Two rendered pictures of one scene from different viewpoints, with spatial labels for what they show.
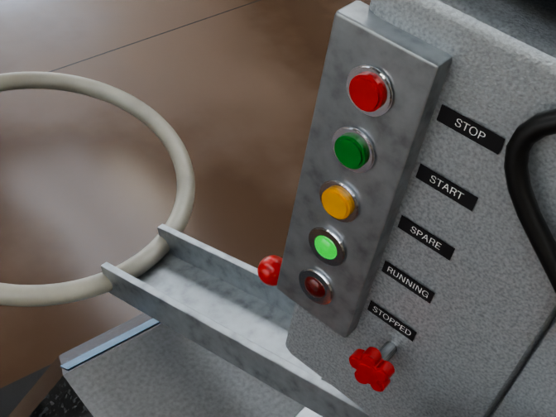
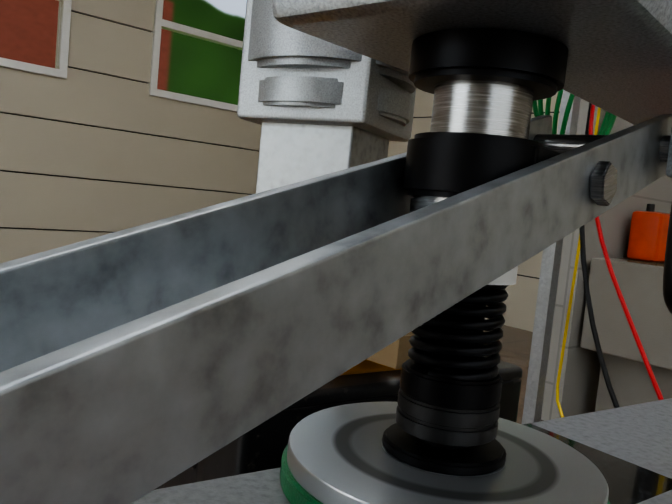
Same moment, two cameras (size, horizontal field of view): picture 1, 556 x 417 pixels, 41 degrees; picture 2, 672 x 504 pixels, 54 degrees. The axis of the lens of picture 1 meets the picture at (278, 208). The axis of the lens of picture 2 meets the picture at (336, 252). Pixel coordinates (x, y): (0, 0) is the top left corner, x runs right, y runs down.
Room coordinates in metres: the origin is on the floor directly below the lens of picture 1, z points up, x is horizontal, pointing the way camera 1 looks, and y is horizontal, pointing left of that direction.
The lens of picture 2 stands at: (0.50, 0.28, 1.02)
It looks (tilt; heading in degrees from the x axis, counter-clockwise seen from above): 4 degrees down; 279
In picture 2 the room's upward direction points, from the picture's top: 6 degrees clockwise
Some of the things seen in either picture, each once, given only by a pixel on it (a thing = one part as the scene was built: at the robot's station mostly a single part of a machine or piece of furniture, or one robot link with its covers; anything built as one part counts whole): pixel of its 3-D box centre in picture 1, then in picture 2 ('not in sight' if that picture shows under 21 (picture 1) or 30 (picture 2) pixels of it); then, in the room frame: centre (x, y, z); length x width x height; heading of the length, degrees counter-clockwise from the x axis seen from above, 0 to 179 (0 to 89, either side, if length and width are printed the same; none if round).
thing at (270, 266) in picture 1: (289, 282); not in sight; (0.49, -0.03, 1.18); 0.08 x 0.03 x 0.03; 58
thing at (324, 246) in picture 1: (327, 246); not in sight; (0.41, -0.04, 1.32); 0.02 x 0.01 x 0.02; 58
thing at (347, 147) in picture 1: (352, 150); not in sight; (0.41, -0.04, 1.43); 0.03 x 0.01 x 0.03; 58
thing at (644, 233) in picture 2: not in sight; (658, 236); (-0.68, -3.49, 1.00); 0.50 x 0.22 x 0.33; 51
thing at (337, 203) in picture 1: (337, 202); not in sight; (0.41, -0.04, 1.38); 0.03 x 0.01 x 0.03; 58
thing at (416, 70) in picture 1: (350, 192); not in sight; (0.42, -0.05, 1.38); 0.08 x 0.03 x 0.28; 58
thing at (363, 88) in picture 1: (368, 91); not in sight; (0.41, -0.04, 1.48); 0.03 x 0.01 x 0.03; 58
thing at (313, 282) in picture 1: (316, 285); not in sight; (0.41, -0.04, 1.27); 0.02 x 0.01 x 0.02; 58
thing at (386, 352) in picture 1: (379, 357); not in sight; (0.37, -0.11, 1.24); 0.04 x 0.04 x 0.04; 58
